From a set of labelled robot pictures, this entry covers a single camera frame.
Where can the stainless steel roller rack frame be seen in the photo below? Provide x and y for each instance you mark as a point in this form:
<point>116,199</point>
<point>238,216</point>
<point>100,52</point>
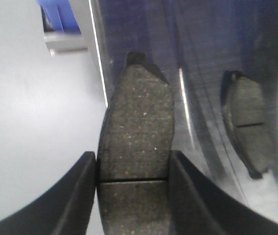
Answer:
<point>59,43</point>

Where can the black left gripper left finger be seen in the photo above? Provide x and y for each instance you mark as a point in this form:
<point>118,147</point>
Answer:
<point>64,209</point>

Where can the left blue plastic crate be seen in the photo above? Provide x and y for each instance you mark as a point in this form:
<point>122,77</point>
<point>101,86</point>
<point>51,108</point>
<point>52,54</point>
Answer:
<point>60,15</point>

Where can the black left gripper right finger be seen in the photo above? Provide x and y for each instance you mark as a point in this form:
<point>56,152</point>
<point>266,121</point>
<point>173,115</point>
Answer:
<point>199,207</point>

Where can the brake pad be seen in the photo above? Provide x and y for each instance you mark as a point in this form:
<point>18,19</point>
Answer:
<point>244,117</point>
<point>134,149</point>

